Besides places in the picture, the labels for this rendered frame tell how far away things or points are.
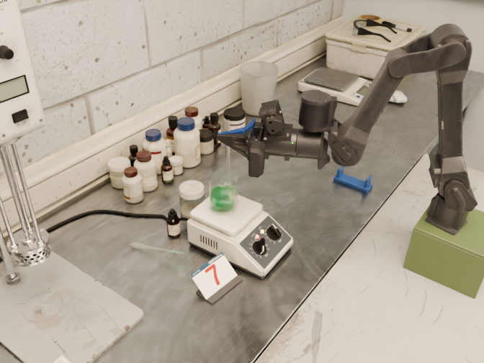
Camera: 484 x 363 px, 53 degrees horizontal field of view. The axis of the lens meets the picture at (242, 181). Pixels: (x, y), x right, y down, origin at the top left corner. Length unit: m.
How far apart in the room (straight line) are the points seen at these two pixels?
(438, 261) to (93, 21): 0.94
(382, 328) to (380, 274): 0.14
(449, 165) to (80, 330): 0.74
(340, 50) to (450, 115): 1.14
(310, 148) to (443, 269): 0.37
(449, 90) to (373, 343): 0.47
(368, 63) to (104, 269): 1.33
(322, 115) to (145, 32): 0.64
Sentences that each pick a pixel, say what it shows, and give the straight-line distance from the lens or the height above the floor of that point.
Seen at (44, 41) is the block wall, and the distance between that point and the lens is 1.18.
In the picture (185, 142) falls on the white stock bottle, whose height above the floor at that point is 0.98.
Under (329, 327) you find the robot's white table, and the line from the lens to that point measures 0.96.
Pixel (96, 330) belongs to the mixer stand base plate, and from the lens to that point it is 0.95.
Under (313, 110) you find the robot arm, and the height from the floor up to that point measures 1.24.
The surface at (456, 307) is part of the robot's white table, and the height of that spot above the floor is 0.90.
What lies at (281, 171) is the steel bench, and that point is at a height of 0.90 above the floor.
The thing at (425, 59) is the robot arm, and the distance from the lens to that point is 0.86.
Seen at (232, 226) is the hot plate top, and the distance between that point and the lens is 1.01.
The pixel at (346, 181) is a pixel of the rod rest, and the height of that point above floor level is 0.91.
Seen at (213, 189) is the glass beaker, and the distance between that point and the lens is 1.00.
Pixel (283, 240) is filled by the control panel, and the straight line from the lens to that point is 1.06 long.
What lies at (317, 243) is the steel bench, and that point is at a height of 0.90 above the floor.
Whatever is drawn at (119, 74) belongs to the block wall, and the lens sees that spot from 1.34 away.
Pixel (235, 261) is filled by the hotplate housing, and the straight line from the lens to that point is 1.03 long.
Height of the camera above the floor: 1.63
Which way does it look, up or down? 34 degrees down
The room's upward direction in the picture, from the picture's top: 1 degrees clockwise
